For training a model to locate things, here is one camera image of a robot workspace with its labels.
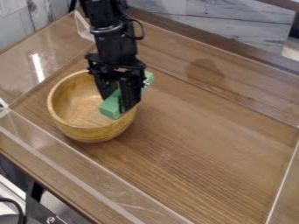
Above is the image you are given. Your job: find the green rectangular block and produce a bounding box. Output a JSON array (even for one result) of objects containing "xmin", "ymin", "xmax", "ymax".
[{"xmin": 99, "ymin": 70, "xmax": 155, "ymax": 119}]

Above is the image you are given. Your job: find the brown wooden bowl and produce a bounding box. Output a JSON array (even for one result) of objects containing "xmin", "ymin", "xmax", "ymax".
[{"xmin": 46, "ymin": 70, "xmax": 136, "ymax": 143}]

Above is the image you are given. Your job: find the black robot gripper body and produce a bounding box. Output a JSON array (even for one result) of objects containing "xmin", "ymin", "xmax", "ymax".
[{"xmin": 85, "ymin": 20, "xmax": 145, "ymax": 81}]

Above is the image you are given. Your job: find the clear acrylic tray wall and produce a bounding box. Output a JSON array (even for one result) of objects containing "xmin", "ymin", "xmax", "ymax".
[{"xmin": 0, "ymin": 99, "xmax": 192, "ymax": 224}]

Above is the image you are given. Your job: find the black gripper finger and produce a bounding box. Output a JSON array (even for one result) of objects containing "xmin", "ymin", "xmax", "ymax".
[
  {"xmin": 93, "ymin": 72, "xmax": 120, "ymax": 99},
  {"xmin": 119, "ymin": 76, "xmax": 145, "ymax": 114}
]

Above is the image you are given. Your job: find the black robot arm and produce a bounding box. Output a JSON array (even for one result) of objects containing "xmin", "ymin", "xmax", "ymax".
[{"xmin": 79, "ymin": 0, "xmax": 145, "ymax": 114}]

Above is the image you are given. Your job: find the black cable under table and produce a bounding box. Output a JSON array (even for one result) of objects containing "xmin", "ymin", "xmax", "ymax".
[{"xmin": 0, "ymin": 195, "xmax": 26, "ymax": 224}]

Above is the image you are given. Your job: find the clear acrylic corner bracket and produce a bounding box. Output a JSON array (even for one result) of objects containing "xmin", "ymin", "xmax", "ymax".
[{"xmin": 73, "ymin": 10, "xmax": 95, "ymax": 42}]

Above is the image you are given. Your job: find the black table leg bracket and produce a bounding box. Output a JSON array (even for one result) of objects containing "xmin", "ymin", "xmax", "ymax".
[{"xmin": 24, "ymin": 182, "xmax": 67, "ymax": 224}]

